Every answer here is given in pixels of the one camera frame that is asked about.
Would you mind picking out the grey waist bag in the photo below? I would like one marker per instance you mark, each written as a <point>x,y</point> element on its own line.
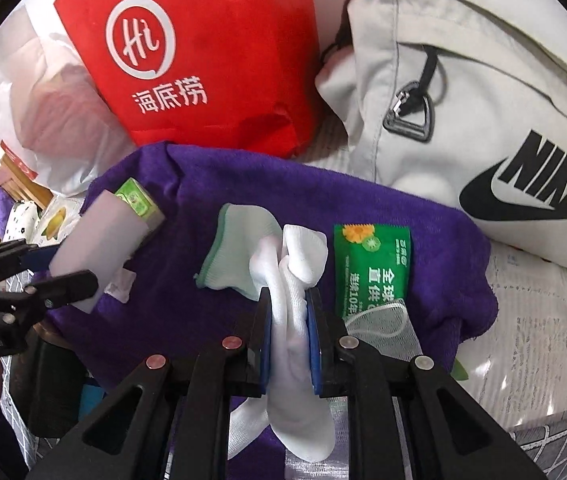
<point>463,110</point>

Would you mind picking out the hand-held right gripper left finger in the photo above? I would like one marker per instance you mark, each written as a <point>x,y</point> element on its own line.
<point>265,340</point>

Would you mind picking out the purple towel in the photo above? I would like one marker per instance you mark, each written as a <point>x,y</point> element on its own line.
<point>263,185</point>

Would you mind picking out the green snack packet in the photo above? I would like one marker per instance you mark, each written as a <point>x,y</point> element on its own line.
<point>373,260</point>

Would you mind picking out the white foam block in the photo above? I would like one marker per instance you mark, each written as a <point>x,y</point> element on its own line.
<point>93,245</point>

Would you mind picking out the wooden headboard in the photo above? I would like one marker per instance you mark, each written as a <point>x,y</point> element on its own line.
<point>18,182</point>

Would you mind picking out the white mesh bag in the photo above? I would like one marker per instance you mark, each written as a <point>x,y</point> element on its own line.
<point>383,330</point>

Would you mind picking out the grey checkered tablecloth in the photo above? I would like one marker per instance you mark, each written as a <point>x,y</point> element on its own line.
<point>553,435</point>

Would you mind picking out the white dotted pillow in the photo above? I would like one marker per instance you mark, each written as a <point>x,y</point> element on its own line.
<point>21,220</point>

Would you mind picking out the red paper bag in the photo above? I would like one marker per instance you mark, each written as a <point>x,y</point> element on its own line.
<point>223,35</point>

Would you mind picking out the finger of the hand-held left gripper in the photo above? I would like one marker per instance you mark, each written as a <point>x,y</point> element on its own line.
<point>58,287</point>
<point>3,256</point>

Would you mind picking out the white plastic shopping bag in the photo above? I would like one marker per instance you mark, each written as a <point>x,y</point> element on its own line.
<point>63,125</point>

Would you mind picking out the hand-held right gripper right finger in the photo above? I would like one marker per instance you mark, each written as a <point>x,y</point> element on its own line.
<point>313,345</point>

